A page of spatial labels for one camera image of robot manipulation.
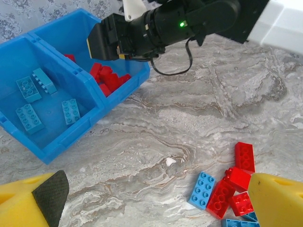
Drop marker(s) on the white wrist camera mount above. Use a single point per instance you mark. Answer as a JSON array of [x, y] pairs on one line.
[[132, 9]]

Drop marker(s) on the red two-by-two lego brick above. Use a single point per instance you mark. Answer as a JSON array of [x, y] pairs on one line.
[[241, 203]]

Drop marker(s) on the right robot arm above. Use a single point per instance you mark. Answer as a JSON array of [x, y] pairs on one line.
[[279, 23]]

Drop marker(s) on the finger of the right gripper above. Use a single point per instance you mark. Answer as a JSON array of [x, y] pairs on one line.
[[101, 42], [125, 56]]

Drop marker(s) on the blue plastic bin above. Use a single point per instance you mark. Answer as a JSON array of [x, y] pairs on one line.
[[14, 59], [66, 30]]

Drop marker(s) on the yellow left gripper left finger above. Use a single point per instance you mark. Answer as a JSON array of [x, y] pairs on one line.
[[21, 203]]

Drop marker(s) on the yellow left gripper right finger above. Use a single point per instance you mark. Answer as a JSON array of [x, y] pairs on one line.
[[277, 203]]

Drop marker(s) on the blue two-by-four lego brick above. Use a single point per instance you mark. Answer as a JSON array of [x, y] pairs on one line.
[[201, 190], [29, 118], [28, 89], [45, 80], [71, 111]]

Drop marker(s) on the red two-by-four lego brick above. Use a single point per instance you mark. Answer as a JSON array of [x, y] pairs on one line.
[[245, 156], [220, 198]]

